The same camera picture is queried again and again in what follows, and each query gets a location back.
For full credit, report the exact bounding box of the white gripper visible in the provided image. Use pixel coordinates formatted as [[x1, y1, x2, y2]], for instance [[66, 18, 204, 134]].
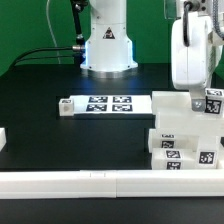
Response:
[[171, 13, 215, 112]]

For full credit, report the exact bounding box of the white cube nut with marker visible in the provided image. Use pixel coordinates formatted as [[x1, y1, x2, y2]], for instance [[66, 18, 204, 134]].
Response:
[[205, 88, 224, 116]]

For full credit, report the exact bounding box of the white chair backrest frame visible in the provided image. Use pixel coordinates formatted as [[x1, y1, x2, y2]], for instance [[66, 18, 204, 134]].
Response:
[[152, 91, 224, 137]]

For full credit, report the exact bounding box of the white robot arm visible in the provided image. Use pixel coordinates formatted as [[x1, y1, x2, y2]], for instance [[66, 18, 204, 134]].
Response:
[[81, 0, 224, 112]]

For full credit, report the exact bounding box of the white marker base sheet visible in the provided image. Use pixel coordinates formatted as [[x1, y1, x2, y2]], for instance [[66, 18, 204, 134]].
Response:
[[69, 95, 152, 114]]

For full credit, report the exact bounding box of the white U-shaped fence frame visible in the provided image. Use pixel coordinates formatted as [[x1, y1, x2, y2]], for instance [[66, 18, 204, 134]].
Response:
[[0, 127, 224, 200]]

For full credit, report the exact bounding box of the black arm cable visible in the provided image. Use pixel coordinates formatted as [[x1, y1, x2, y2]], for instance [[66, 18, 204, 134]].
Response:
[[181, 0, 224, 48]]

